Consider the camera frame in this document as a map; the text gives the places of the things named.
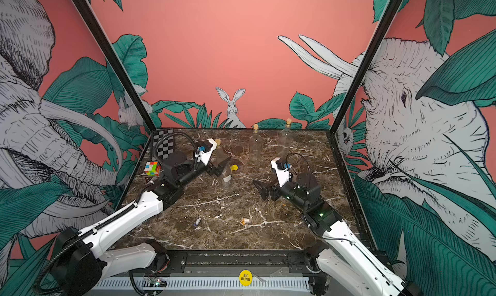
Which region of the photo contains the glass bottle blue label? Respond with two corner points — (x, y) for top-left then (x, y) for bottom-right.
(279, 119), (293, 157)

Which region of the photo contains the glass bottle yellow price label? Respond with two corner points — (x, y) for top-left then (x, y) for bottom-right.
(214, 138), (233, 188)

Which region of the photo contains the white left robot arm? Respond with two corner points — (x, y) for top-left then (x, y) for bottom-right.
(34, 152), (229, 295)

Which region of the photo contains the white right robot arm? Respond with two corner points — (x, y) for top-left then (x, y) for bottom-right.
(253, 169), (423, 295)

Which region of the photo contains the black white chessboard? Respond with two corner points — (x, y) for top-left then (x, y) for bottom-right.
(150, 128), (174, 161)

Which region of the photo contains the colourful rubiks cube on table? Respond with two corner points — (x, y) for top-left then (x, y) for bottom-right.
(144, 161), (161, 177)

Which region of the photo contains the yellow round big blind sticker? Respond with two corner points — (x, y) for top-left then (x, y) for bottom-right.
(239, 270), (253, 286)

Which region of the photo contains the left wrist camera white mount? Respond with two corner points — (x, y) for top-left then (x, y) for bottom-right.
(195, 138), (218, 166)

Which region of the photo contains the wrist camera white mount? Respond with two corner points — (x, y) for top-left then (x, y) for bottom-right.
(195, 138), (218, 166)
(271, 157), (292, 188)

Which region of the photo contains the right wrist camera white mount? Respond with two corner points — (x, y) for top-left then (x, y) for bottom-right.
(271, 157), (292, 188)

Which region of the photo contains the thin black right cable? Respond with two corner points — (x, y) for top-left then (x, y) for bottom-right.
(284, 152), (313, 175)

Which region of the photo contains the black corrugated left cable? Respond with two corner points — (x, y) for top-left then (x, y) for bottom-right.
(32, 132), (198, 295)

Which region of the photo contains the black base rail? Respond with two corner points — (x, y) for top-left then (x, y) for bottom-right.
(73, 249), (392, 275)

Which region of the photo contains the white perforated cable tray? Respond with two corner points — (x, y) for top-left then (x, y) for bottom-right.
(84, 276), (311, 292)

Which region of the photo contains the black left frame post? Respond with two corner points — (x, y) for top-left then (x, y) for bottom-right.
(71, 0), (156, 132)

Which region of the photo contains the black frame post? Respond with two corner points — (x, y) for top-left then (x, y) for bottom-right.
(330, 0), (403, 136)
(71, 0), (156, 132)

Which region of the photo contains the black right frame post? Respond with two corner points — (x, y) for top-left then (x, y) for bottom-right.
(330, 0), (403, 136)

